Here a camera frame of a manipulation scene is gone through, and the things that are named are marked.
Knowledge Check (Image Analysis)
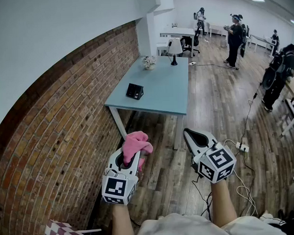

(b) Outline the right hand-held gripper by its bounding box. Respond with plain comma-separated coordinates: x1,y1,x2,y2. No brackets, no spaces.
183,126,238,186

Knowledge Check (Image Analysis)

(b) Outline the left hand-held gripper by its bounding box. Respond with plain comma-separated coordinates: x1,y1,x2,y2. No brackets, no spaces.
99,147,144,207

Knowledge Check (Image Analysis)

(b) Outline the pink cloth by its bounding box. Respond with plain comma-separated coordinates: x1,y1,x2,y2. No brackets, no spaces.
121,130,155,170

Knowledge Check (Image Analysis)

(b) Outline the black keypad device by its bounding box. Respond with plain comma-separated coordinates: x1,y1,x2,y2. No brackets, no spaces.
125,82,145,102

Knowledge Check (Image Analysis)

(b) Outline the person's left forearm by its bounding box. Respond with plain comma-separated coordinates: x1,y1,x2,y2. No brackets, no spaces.
108,202,136,235

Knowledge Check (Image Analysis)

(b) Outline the person's right forearm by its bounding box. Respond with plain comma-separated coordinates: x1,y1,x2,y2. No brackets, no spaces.
208,179,239,228

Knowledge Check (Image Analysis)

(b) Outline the red white checkered cloth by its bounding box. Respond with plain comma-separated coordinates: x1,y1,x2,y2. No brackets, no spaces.
41,217,101,235

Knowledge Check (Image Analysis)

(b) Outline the light blue table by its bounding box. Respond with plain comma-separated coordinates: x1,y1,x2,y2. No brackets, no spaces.
102,54,193,154

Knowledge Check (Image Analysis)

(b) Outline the white stick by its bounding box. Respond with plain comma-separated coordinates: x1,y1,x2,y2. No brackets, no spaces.
78,228,102,235

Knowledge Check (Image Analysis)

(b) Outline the person's white shirt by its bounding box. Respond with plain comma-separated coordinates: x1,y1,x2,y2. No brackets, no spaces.
130,207,293,235

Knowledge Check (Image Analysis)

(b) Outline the potted flower bouquet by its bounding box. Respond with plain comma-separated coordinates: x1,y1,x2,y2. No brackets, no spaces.
141,55,158,72

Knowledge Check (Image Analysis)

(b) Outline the black office chair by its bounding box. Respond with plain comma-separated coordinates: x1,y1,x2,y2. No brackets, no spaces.
179,35,194,57

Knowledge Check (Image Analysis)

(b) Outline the white shade table lamp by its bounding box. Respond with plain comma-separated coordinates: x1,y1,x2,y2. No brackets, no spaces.
167,37,184,66

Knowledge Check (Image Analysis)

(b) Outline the white low cabinet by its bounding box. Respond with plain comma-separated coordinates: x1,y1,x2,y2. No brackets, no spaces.
156,42,170,57

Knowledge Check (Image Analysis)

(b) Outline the white desk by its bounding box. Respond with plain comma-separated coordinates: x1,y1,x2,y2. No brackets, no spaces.
248,33,279,53
159,27,201,59
207,22,228,37

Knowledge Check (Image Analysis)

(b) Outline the black floor cable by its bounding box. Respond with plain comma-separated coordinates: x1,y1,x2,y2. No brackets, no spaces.
235,81,265,145

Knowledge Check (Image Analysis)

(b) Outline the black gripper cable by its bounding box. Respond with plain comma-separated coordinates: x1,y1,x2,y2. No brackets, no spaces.
190,171,214,222

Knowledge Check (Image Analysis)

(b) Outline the white cable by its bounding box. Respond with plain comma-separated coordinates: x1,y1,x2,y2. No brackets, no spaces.
222,138,260,219

